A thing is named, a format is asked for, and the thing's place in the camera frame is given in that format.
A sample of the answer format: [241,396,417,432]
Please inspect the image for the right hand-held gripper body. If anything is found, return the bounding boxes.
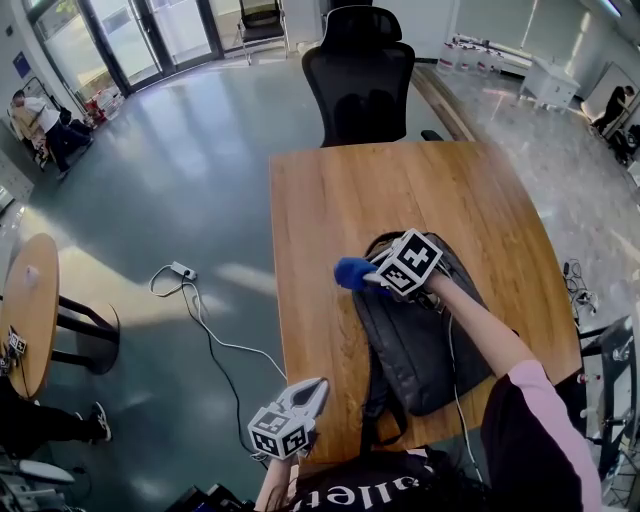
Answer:
[373,228,445,312]

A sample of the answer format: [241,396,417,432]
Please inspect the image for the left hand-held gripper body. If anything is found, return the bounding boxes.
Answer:
[247,394,319,462]

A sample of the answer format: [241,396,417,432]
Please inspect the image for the blue cloth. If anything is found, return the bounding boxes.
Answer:
[333,256,395,297]

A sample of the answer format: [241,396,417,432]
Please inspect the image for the dark grey backpack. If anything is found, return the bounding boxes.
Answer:
[351,231,503,454]

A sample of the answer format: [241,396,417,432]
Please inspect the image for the person's right forearm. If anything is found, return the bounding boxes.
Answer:
[428,272,540,387]

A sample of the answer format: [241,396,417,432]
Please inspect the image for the person's left forearm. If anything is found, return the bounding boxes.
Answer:
[254,453,301,512]

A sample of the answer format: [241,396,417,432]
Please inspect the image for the white power strip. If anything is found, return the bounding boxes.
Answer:
[169,260,199,283]

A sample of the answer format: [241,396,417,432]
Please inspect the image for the black mesh office chair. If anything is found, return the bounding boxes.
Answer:
[300,4,446,149]

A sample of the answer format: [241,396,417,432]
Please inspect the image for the row of clear water jugs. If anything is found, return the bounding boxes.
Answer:
[436,33,507,77]

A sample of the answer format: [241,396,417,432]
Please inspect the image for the white cabinet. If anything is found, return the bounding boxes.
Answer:
[518,54,582,114]

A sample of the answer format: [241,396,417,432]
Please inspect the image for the black metal equipment stand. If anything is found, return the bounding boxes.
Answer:
[578,313,640,484]

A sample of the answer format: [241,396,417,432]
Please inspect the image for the grey and white equipment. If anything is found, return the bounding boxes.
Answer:
[0,447,77,512]

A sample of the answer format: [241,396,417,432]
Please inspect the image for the round wooden side table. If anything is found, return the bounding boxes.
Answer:
[0,232,121,401]

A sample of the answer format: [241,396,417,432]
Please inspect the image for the spare hand-held gripper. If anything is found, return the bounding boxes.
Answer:
[0,324,29,377]

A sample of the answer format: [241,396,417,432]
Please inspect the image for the glass entrance doors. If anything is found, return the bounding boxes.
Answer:
[22,0,226,99]

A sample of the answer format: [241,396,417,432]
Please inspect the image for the black floor cable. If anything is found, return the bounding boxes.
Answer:
[179,282,271,469]

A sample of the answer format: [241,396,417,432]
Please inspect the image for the white power cable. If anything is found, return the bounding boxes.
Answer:
[148,264,289,382]

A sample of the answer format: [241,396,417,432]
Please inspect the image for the thin white gripper cable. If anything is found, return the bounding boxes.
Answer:
[446,309,485,484]

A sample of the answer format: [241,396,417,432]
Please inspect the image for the tangle of floor cables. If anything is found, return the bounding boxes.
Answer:
[561,257,600,317]

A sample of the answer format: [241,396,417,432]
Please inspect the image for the black metal frame chair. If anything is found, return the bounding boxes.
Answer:
[235,0,291,67]

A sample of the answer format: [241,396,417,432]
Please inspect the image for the blue wall sign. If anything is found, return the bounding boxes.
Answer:
[11,49,33,81]

